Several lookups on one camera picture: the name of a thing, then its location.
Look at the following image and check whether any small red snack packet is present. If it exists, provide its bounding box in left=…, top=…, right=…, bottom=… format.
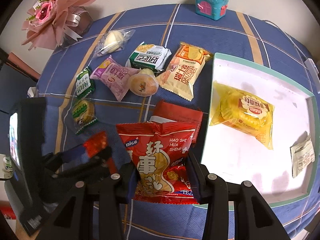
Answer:
left=83, top=131, right=118, bottom=174

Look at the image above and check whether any green round biscuit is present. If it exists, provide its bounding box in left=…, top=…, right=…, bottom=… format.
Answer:
left=72, top=99, right=98, bottom=135

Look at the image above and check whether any small green white packet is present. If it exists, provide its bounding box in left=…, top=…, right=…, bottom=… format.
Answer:
left=75, top=66, right=95, bottom=100

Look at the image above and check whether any large red peanut snack bag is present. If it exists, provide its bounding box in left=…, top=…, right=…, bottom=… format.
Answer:
left=116, top=122, right=197, bottom=204

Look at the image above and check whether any yellow bread package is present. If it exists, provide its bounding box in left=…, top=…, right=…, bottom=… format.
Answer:
left=209, top=81, right=274, bottom=150

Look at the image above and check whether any purple swiss roll package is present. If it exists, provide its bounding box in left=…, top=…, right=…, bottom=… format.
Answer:
left=90, top=56, right=139, bottom=101

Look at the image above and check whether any red box-shaped snack pack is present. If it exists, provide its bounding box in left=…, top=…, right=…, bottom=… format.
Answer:
left=150, top=100, right=203, bottom=144

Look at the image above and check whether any small beige sachet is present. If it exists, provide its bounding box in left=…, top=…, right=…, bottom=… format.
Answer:
left=290, top=135, right=315, bottom=178

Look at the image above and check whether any white blue tissue pack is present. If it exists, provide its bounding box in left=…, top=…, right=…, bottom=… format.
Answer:
left=27, top=87, right=39, bottom=98

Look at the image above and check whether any white tray with teal rim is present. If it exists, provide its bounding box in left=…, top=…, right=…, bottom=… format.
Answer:
left=201, top=53, right=319, bottom=206

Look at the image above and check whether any blue plaid tablecloth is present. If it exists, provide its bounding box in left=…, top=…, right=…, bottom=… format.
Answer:
left=36, top=4, right=319, bottom=239

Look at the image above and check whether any round bun in clear wrap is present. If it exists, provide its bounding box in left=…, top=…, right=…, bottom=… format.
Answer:
left=127, top=68, right=159, bottom=97

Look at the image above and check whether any white bun in clear wrap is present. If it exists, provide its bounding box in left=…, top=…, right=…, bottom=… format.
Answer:
left=93, top=29, right=136, bottom=58

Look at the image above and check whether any cream swiss roll package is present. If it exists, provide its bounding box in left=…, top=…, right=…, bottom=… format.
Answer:
left=156, top=42, right=213, bottom=101

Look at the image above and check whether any pink flower bouquet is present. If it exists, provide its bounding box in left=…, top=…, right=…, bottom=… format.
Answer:
left=22, top=0, right=96, bottom=50

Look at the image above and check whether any green white cracker pack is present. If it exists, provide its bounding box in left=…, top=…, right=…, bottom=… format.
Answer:
left=125, top=42, right=171, bottom=73

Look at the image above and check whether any teal house-shaped box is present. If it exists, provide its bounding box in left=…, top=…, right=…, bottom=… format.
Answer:
left=195, top=0, right=229, bottom=21

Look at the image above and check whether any white cable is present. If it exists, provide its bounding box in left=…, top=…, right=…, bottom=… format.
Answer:
left=265, top=19, right=309, bottom=63

